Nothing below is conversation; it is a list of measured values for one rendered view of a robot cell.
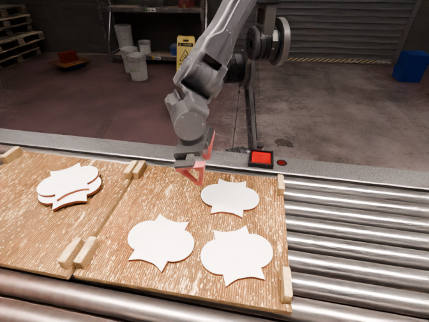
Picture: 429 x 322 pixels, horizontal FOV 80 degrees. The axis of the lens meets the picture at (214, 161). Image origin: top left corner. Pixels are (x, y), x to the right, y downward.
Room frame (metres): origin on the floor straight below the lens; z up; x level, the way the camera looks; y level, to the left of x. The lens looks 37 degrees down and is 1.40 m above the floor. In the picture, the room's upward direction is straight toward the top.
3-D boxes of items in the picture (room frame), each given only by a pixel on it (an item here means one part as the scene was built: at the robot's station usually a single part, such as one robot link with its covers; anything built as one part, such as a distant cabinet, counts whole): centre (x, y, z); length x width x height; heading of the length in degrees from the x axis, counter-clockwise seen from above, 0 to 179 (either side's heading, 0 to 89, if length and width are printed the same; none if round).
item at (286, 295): (0.23, -0.13, 0.95); 0.06 x 0.02 x 0.03; 171
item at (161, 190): (0.40, 0.04, 0.93); 0.41 x 0.35 x 0.02; 81
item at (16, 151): (0.63, 0.62, 0.95); 0.06 x 0.02 x 0.03; 169
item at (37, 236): (0.47, 0.45, 0.93); 0.41 x 0.35 x 0.02; 79
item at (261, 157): (0.65, -0.15, 0.92); 0.06 x 0.06 x 0.01; 80
